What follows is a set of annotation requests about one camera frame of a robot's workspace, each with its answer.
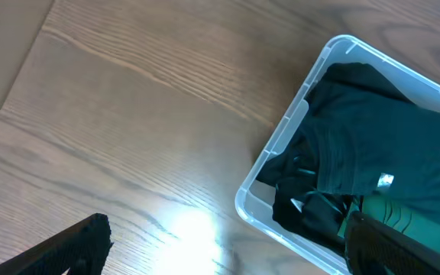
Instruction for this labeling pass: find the clear plastic storage bin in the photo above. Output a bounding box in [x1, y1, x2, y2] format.
[235, 34, 440, 275]

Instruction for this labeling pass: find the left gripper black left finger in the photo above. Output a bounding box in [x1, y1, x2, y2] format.
[0, 213, 113, 275]

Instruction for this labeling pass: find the black garment with tag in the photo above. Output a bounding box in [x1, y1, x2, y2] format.
[272, 177, 353, 256]

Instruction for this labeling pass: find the large black garment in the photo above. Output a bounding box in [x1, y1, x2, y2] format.
[257, 63, 415, 194]

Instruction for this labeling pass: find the dark navy garment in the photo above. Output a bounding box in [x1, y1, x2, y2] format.
[301, 80, 440, 223]

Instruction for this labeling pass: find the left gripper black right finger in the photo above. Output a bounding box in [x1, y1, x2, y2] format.
[345, 212, 440, 275]

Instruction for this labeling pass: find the green garment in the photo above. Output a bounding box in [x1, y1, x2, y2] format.
[338, 195, 440, 253]

